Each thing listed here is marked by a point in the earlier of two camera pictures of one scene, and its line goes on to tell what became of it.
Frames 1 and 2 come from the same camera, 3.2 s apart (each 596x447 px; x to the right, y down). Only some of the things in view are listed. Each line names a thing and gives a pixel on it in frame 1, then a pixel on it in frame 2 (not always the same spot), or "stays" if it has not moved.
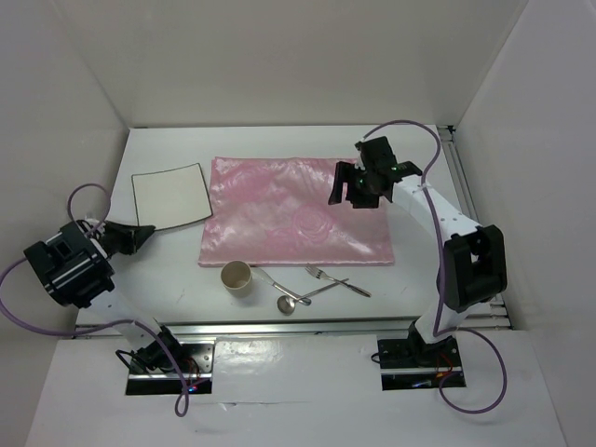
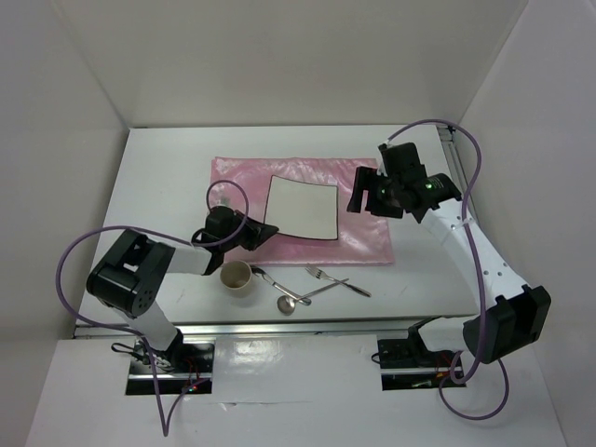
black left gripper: (133, 237) to (256, 231)
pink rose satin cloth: (276, 211) stays
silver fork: (319, 274) stays
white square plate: (170, 196) to (303, 209)
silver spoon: (287, 304) stays
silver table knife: (263, 276) stays
